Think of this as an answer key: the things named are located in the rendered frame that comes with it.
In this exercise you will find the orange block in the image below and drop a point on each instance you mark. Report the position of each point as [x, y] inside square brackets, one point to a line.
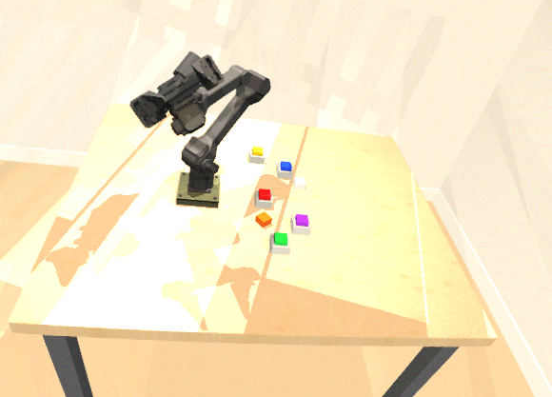
[263, 219]

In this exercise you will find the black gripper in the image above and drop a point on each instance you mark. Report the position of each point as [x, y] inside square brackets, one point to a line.
[149, 107]

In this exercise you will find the red button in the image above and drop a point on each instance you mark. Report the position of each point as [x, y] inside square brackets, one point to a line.
[263, 198]

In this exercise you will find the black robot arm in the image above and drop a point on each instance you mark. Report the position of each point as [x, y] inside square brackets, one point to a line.
[199, 152]

